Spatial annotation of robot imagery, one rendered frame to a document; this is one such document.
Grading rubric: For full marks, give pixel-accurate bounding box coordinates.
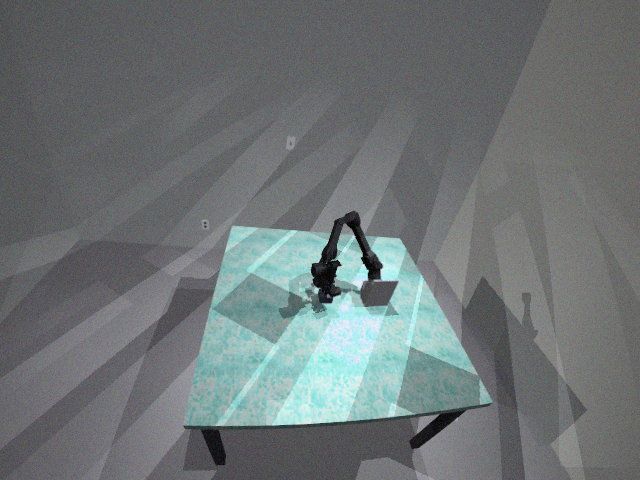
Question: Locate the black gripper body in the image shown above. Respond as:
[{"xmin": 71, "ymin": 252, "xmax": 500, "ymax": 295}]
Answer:
[{"xmin": 324, "ymin": 274, "xmax": 342, "ymax": 298}]

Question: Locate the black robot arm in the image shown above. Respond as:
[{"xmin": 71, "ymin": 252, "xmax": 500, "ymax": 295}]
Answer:
[{"xmin": 311, "ymin": 211, "xmax": 383, "ymax": 289}]

